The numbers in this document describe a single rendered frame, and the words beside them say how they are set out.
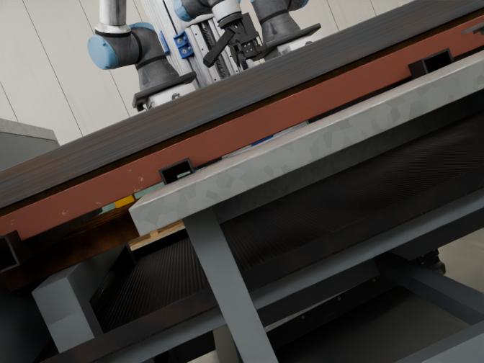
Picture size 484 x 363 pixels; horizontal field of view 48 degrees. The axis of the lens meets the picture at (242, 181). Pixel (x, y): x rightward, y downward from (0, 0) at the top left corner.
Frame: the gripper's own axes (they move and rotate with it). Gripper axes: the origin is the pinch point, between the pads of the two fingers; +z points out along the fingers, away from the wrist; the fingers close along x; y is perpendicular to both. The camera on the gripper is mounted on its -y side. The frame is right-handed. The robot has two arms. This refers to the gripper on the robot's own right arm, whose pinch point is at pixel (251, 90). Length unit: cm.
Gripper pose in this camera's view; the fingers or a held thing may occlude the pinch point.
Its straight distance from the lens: 152.0
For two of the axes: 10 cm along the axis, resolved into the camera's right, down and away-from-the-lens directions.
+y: 9.2, -3.9, 0.8
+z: 3.9, 9.2, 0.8
